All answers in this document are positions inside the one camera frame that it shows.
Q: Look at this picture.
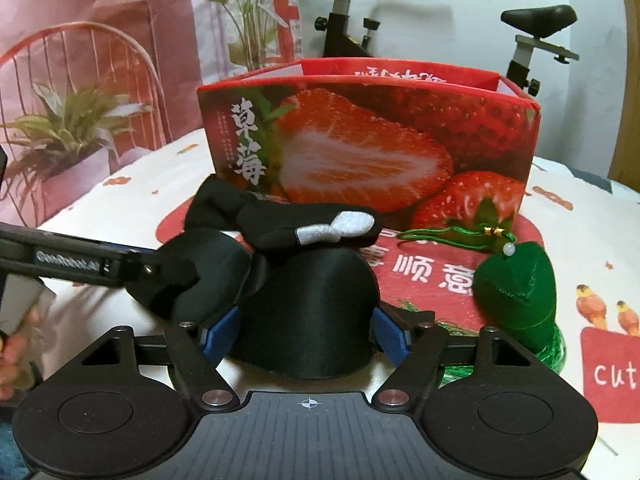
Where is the black satin pouch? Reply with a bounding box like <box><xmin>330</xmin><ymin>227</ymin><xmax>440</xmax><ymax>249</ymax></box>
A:
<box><xmin>126</xmin><ymin>229</ymin><xmax>380</xmax><ymax>380</ymax></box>

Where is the black sock with label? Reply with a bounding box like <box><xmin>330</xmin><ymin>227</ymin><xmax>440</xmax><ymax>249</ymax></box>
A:
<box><xmin>183</xmin><ymin>174</ymin><xmax>383</xmax><ymax>249</ymax></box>

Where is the person's left hand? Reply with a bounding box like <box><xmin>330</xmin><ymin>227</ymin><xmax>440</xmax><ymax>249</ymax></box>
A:
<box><xmin>1</xmin><ymin>306</ymin><xmax>41</xmax><ymax>402</ymax></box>

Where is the red cartoon table mat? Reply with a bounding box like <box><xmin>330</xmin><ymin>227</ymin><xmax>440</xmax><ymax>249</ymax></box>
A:
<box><xmin>154</xmin><ymin>196</ymin><xmax>547</xmax><ymax>340</ymax></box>

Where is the red strawberry cardboard box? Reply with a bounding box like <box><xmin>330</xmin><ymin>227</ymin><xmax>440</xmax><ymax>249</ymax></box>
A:
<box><xmin>198</xmin><ymin>58</ymin><xmax>541</xmax><ymax>231</ymax></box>

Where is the red patterned curtain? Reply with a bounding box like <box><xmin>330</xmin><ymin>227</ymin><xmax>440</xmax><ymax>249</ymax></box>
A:
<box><xmin>1</xmin><ymin>0</ymin><xmax>302</xmax><ymax>226</ymax></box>

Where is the black exercise bike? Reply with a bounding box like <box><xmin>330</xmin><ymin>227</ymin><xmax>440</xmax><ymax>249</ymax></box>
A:
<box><xmin>299</xmin><ymin>0</ymin><xmax>579</xmax><ymax>96</ymax></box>

